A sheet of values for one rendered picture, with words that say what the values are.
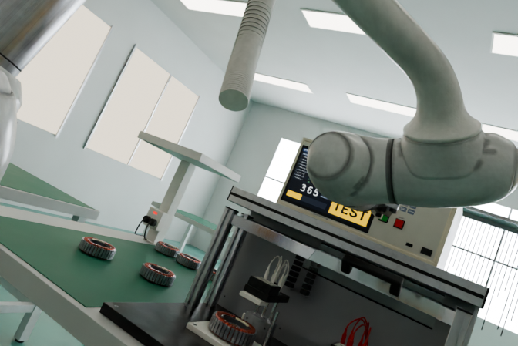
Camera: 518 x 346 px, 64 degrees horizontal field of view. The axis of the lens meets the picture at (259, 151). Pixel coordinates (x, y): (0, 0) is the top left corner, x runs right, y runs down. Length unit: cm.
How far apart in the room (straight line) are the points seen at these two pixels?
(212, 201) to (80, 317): 788
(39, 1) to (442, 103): 51
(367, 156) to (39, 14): 46
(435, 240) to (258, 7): 183
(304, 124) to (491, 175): 784
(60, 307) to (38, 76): 483
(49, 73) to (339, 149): 531
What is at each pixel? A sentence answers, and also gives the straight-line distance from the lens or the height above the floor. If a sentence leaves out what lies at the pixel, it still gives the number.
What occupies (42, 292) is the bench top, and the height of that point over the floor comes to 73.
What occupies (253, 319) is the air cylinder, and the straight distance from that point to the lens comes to 116.
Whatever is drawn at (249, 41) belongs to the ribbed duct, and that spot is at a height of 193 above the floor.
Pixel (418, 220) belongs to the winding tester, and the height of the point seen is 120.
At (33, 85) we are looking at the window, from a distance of 569.
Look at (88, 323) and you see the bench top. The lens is 95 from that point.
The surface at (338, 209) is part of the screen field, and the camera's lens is 111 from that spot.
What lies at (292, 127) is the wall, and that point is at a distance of 847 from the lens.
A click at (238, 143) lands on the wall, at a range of 886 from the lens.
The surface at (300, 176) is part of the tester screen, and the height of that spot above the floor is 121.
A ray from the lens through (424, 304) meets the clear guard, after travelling 81.
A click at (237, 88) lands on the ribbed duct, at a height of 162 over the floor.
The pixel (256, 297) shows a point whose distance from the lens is 108.
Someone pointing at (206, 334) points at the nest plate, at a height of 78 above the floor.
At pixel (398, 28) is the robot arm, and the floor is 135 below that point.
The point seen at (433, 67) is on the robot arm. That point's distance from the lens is 59.
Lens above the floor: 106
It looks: 8 degrees up
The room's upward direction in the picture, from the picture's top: 23 degrees clockwise
